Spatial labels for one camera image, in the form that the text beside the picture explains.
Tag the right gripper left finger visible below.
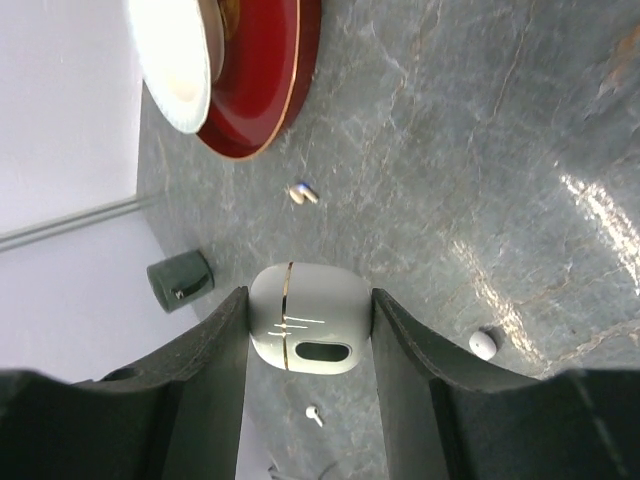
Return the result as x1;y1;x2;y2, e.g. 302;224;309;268
1;287;249;479

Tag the cream ceramic cup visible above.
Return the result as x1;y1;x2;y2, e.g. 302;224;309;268
198;0;241;82

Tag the white earbud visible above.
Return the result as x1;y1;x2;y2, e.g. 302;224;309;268
305;405;324;428

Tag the beige earbud near tray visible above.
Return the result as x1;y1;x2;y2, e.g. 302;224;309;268
288;183;319;205

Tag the white charging case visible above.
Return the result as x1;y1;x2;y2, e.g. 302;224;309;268
249;261;373;375

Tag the beige small charging case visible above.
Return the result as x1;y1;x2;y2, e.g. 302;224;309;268
468;326;505;361

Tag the dark green mug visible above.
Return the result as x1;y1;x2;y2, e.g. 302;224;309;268
146;250;215;313

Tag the red round tray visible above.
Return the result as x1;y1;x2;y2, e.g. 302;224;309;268
198;0;322;161

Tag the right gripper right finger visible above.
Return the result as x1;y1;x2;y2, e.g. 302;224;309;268
371;289;639;479

